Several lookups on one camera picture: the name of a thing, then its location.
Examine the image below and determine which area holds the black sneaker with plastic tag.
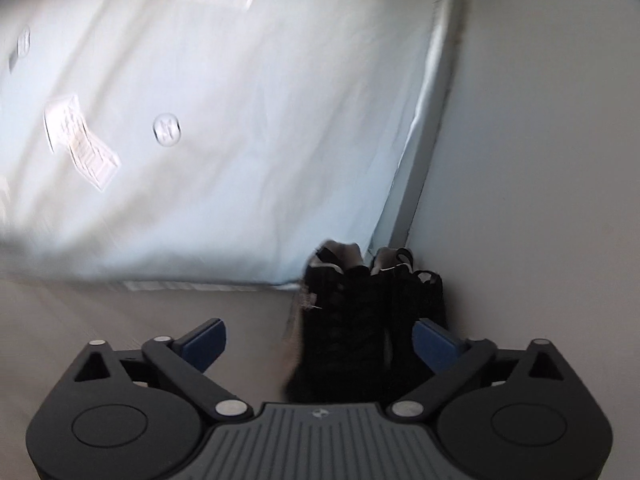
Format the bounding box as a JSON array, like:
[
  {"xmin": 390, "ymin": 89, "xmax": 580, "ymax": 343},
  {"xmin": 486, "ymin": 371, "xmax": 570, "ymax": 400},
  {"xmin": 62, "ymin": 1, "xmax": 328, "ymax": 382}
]
[{"xmin": 282, "ymin": 240, "xmax": 386, "ymax": 404}]

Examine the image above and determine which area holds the white sheet with arrow print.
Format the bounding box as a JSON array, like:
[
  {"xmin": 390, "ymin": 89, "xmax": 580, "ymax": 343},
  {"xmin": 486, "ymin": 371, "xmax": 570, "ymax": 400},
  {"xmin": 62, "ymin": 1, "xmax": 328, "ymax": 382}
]
[{"xmin": 0, "ymin": 0, "xmax": 474, "ymax": 292}]

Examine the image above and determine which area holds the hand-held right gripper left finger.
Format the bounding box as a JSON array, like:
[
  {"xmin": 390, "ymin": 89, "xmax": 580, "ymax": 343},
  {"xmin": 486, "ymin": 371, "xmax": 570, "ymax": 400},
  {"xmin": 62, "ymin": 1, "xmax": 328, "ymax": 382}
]
[{"xmin": 72, "ymin": 317, "xmax": 253, "ymax": 422}]

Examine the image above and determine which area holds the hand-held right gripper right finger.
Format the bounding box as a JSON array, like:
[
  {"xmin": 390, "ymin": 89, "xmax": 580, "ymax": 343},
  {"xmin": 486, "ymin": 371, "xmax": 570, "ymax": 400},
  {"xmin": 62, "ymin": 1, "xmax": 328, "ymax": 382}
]
[{"xmin": 390, "ymin": 319, "xmax": 567, "ymax": 422}]

